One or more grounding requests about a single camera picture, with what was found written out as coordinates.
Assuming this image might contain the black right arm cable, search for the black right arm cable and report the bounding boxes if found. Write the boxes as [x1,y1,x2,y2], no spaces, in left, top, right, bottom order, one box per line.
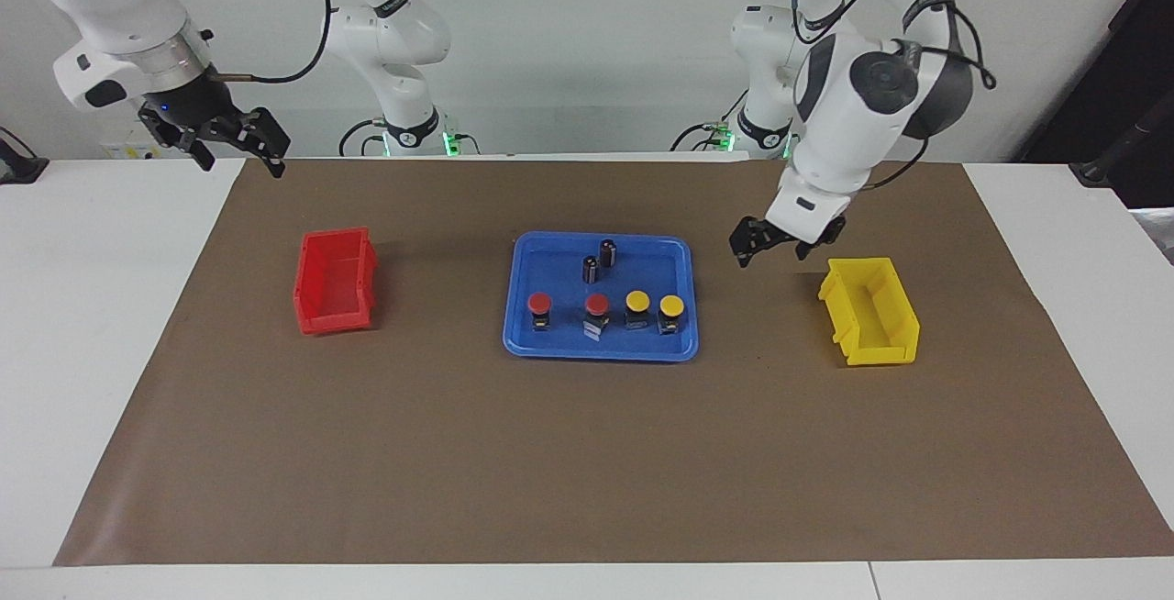
[206,0,333,85]

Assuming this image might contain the brown table mat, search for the brown table mat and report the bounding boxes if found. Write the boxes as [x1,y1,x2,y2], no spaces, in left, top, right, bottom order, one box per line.
[53,158,1174,567]

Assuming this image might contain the black right base cable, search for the black right base cable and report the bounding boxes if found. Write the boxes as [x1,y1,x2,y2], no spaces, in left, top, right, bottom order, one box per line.
[338,117,480,159]

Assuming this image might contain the black base cable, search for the black base cable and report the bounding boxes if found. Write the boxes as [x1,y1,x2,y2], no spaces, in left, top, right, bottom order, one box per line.
[338,117,480,159]
[670,84,737,154]

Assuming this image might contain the black equipment stand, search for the black equipment stand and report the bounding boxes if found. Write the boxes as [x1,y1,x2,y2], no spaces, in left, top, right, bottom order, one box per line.
[1013,0,1174,209]

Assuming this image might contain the grey metal object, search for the grey metal object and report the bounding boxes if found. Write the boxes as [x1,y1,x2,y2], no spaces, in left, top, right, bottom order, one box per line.
[1135,208,1174,264]

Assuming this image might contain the black left base cable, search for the black left base cable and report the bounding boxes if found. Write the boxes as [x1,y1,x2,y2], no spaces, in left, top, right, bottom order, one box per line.
[670,84,737,154]

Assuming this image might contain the yellow plastic bin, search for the yellow plastic bin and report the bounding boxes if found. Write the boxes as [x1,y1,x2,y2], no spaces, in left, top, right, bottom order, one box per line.
[818,257,921,367]

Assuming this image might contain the blue plastic tray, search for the blue plastic tray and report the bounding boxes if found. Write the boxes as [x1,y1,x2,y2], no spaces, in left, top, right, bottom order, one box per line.
[502,232,700,363]

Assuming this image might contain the white power strip box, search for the white power strip box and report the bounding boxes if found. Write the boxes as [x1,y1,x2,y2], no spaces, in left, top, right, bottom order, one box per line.
[99,117,189,160]

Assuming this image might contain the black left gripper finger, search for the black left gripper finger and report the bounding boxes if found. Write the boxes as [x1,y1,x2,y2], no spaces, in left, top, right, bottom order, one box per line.
[794,217,847,262]
[730,218,768,270]

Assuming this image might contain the red plastic bin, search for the red plastic bin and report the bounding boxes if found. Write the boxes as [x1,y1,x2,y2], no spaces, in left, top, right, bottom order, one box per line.
[293,228,379,336]

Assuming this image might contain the black clamp mount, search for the black clamp mount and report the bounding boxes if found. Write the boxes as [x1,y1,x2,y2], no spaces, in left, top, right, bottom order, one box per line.
[0,127,50,185]

